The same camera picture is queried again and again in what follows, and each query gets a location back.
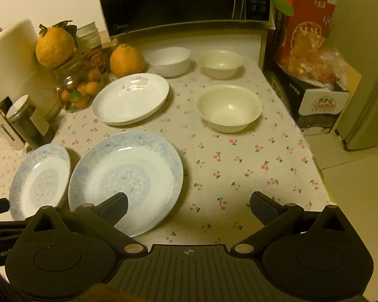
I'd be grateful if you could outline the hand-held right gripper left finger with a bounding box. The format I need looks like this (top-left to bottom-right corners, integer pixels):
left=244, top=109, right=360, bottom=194
left=25, top=192, right=148, bottom=256

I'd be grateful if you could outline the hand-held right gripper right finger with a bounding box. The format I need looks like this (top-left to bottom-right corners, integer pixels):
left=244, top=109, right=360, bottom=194
left=231, top=191, right=353, bottom=256

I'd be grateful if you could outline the large blue patterned plate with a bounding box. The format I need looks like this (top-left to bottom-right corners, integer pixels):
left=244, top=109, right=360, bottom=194
left=68, top=131, right=184, bottom=238

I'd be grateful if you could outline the small blue patterned plate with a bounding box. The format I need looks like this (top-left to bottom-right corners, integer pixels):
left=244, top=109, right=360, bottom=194
left=9, top=143, right=71, bottom=221

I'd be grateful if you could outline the large cream bowl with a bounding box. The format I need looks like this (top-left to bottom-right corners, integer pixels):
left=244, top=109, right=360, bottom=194
left=195, top=84, right=263, bottom=133

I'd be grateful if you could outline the white plate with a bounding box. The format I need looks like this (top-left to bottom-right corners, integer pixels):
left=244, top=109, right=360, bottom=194
left=92, top=73, right=171, bottom=126

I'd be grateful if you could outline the small cream bowl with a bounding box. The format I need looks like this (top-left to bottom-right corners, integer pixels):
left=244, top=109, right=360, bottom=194
left=197, top=50, right=244, bottom=80

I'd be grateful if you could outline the white bowl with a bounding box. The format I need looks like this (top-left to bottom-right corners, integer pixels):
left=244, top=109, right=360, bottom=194
left=147, top=47, right=191, bottom=78

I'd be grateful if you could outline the cherry print tablecloth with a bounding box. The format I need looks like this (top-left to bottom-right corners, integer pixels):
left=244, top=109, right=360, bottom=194
left=0, top=49, right=334, bottom=246

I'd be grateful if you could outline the dark jar with metal lid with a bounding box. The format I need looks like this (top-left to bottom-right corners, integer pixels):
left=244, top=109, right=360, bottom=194
left=6, top=94, right=55, bottom=151

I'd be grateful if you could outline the black and white cardboard box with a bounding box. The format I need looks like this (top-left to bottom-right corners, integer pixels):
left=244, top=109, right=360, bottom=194
left=265, top=60, right=363, bottom=136

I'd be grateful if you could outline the glass jar of kumquats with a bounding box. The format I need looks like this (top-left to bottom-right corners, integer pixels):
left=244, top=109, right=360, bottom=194
left=53, top=50, right=102, bottom=114

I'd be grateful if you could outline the orange with short stem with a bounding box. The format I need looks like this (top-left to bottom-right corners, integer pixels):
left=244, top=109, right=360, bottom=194
left=110, top=43, right=145, bottom=79

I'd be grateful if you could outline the white kitchen appliance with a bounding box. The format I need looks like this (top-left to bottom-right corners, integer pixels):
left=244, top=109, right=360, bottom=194
left=0, top=19, right=65, bottom=150

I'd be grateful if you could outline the red label jar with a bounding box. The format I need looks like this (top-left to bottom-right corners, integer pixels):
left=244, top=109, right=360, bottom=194
left=77, top=33, right=109, bottom=76

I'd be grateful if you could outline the grey refrigerator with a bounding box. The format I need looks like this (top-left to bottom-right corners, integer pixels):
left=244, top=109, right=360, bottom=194
left=334, top=47, right=378, bottom=152

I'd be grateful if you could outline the plastic bag of oranges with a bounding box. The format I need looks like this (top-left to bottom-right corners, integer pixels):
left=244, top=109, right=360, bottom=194
left=282, top=36, right=355, bottom=85

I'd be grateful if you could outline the orange with green leaves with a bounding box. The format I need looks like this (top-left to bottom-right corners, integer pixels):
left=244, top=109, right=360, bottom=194
left=35, top=20, right=78, bottom=69

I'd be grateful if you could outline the white round tin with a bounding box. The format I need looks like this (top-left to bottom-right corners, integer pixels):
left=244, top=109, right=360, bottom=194
left=76, top=21, right=101, bottom=38

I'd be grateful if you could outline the orange cardboard box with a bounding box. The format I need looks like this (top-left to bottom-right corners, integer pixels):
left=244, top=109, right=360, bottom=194
left=272, top=0, right=337, bottom=66

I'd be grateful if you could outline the black microwave oven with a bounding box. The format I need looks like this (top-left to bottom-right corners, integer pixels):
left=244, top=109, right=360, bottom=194
left=93, top=0, right=273, bottom=38

